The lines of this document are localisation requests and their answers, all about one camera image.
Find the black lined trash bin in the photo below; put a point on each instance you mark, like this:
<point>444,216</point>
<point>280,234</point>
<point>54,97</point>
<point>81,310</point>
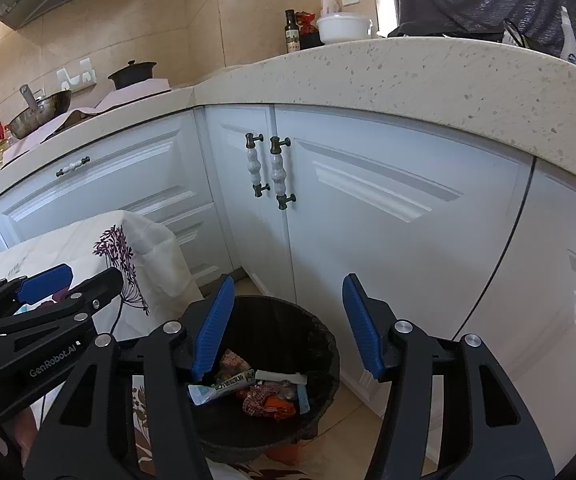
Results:
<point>278,330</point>

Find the white spray bottle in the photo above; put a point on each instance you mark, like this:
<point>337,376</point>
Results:
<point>569,40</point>

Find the white wall outlet plate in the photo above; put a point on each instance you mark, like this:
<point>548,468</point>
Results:
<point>75,75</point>

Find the red checked cloth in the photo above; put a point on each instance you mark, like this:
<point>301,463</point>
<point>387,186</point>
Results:
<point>258,397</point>

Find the floral tablecloth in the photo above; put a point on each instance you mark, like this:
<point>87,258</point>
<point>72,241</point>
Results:
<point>133,240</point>

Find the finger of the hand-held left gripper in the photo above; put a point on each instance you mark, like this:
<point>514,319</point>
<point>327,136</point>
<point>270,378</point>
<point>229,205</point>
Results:
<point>48,282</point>
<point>98,290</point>

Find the small orange bag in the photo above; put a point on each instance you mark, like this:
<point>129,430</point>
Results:
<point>278,407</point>

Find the beige stone counter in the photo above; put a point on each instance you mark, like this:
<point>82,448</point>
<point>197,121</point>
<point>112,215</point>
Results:
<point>418,80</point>

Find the metal wok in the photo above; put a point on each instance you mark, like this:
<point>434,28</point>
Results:
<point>43,112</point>

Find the pink stove cover cloth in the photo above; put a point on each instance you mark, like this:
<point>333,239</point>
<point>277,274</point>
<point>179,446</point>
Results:
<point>118,97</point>

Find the white lidded container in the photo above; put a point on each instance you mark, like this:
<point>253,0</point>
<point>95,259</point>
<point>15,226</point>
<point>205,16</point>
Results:
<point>343,27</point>

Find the black pot with lid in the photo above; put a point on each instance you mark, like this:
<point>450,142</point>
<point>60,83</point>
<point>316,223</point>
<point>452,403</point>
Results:
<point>133,77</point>

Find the white kitchen cabinets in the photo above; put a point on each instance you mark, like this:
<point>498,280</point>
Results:
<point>393,260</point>

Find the dark sauce bottle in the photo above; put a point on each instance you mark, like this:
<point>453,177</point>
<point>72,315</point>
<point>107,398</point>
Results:
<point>293,35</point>

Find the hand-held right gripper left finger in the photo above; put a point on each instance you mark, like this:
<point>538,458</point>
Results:
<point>213,335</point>

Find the blue white strip packet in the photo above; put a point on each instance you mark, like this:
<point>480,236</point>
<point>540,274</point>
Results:
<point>303,400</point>

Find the white blue tube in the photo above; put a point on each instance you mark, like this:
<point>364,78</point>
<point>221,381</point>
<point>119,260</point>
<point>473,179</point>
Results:
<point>223,385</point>

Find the white paper box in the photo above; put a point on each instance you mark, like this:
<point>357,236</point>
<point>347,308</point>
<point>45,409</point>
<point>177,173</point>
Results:
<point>280,376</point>

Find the clear plastic bag orange print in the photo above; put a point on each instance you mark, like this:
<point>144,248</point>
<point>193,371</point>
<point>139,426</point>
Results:
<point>233,362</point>

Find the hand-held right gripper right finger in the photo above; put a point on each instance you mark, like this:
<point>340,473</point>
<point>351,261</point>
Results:
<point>363,330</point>

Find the white plastic bag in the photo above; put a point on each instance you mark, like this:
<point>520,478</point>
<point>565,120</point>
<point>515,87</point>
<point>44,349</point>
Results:
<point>329,2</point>

